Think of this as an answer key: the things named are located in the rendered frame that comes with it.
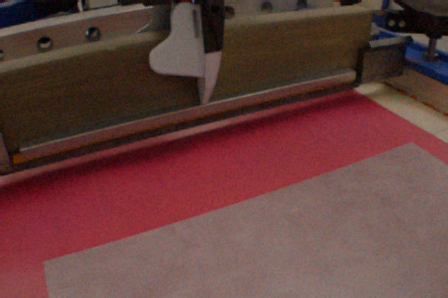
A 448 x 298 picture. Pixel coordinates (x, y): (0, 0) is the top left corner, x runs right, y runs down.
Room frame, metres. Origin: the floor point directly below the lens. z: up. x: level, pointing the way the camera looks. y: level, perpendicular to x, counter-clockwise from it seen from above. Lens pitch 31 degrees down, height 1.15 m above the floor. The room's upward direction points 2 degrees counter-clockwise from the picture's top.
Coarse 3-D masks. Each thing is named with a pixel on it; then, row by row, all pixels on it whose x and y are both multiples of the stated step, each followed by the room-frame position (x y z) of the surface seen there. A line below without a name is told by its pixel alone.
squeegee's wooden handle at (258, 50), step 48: (96, 48) 0.31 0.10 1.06; (144, 48) 0.33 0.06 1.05; (240, 48) 0.36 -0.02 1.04; (288, 48) 0.38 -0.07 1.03; (336, 48) 0.41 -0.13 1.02; (0, 96) 0.28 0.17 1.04; (48, 96) 0.29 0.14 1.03; (96, 96) 0.31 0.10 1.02; (144, 96) 0.32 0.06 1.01; (192, 96) 0.34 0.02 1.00
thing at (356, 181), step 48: (336, 96) 0.43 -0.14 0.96; (240, 144) 0.33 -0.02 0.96; (288, 144) 0.32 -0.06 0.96; (336, 144) 0.32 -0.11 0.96; (384, 144) 0.32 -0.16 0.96; (432, 144) 0.31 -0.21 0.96; (288, 192) 0.25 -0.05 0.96; (336, 192) 0.25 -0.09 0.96; (384, 192) 0.24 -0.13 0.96; (432, 192) 0.24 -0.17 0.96; (336, 240) 0.19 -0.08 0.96; (384, 240) 0.19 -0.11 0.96; (432, 240) 0.18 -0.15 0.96; (384, 288) 0.15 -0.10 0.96; (432, 288) 0.14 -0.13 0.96
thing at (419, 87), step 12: (408, 72) 0.43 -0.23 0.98; (420, 72) 0.41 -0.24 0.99; (396, 84) 0.44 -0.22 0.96; (408, 84) 0.43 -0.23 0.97; (420, 84) 0.41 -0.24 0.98; (432, 84) 0.39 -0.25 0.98; (444, 84) 0.38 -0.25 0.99; (408, 96) 0.42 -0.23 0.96; (420, 96) 0.41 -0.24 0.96; (432, 96) 0.39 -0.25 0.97; (444, 96) 0.38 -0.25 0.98; (432, 108) 0.39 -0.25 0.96; (444, 108) 0.37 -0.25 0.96
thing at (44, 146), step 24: (336, 72) 0.40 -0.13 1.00; (216, 96) 0.35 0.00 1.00; (240, 96) 0.35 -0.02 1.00; (264, 96) 0.36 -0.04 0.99; (120, 120) 0.31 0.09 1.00; (144, 120) 0.31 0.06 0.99; (168, 120) 0.32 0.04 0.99; (24, 144) 0.27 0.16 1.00; (48, 144) 0.28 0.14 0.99; (72, 144) 0.28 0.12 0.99
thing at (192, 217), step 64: (192, 128) 0.36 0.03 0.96; (0, 192) 0.26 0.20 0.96; (64, 192) 0.26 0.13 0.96; (128, 192) 0.26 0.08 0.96; (192, 192) 0.26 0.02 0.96; (256, 192) 0.25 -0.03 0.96; (0, 256) 0.18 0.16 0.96; (64, 256) 0.19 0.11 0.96; (128, 256) 0.19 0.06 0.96; (192, 256) 0.19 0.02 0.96; (256, 256) 0.18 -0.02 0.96
